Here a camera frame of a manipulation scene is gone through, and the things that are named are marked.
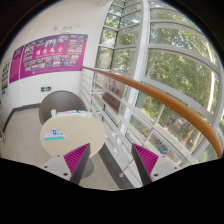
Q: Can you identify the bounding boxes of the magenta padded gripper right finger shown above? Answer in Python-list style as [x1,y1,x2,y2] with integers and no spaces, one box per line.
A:
[130,143,182,186]

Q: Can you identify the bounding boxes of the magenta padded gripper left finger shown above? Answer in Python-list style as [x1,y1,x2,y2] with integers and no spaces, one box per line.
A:
[42,142,92,185]

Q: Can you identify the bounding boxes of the round beige table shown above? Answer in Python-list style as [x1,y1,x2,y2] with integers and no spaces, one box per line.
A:
[40,114,106,156]

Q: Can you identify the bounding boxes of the white blue power strip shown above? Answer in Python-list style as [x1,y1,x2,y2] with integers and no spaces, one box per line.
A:
[43,129,66,140]

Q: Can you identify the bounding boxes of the white papers on table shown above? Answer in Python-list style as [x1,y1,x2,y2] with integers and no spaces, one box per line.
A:
[57,110,93,117]

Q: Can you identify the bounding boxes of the white metal railing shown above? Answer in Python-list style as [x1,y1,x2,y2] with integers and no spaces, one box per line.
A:
[80,69,197,187]

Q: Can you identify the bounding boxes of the white cup on table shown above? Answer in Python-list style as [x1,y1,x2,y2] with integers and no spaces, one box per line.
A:
[51,109,56,118]

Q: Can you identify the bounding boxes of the grey curved chair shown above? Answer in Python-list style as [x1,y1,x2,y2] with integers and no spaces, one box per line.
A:
[39,90,86,124]

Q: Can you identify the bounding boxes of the orange wooden handrail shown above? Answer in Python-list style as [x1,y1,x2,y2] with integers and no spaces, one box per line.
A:
[83,66,222,158]

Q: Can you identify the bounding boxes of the red notice sign on railing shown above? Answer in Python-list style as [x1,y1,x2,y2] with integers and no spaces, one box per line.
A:
[102,77,125,113]

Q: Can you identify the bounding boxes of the green exit sign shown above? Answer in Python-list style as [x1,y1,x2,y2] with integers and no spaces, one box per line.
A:
[41,87,51,92]

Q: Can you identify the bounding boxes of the dark poster far left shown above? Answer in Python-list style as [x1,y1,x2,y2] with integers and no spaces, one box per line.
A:
[1,61,10,96]

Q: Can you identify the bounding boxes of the large magenta wall poster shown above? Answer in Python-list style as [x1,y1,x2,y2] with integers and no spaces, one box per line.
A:
[20,34,88,79]

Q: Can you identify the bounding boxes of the narrow magenta wall poster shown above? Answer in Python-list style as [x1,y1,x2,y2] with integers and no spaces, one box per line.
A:
[9,46,24,83]

